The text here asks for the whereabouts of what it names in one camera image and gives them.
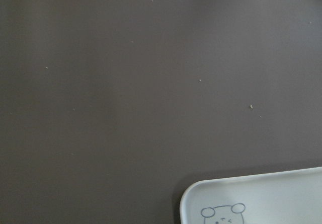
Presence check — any cream rabbit tray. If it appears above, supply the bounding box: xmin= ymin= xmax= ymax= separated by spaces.
xmin=180 ymin=167 xmax=321 ymax=223

